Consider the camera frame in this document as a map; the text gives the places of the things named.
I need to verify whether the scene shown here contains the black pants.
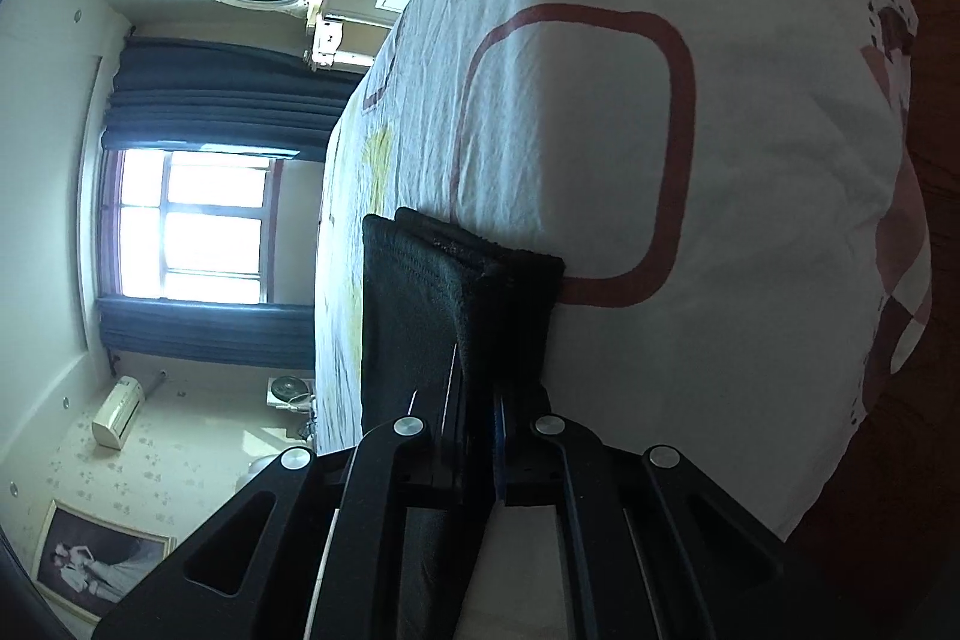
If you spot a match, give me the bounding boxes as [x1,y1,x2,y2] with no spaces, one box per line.
[361,208,565,638]

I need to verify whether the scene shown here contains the bright bedroom window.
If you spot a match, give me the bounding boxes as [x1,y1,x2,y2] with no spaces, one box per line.
[98,148,283,305]

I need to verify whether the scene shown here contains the white desk fan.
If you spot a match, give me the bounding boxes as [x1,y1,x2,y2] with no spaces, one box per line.
[265,375,314,414]

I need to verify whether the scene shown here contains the left dark blue curtain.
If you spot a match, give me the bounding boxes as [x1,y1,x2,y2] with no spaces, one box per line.
[96,296,316,370]

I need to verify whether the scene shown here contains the dark blue curtain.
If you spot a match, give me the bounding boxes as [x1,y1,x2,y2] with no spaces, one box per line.
[101,37,361,163]
[96,296,316,370]

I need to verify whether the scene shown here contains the framed wedding photo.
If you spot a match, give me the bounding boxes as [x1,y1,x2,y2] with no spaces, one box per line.
[32,500,176,624]

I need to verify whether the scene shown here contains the patterned white bed sheet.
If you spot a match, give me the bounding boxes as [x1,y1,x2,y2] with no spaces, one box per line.
[310,0,936,640]

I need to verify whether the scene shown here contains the right dark blue curtain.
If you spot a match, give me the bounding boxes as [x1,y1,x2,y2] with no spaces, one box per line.
[101,37,361,163]

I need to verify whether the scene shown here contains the white dressing table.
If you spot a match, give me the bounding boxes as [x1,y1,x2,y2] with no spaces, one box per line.
[304,0,397,71]

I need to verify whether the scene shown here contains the white wall air conditioner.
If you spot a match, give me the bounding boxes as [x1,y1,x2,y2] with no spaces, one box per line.
[91,375,145,452]

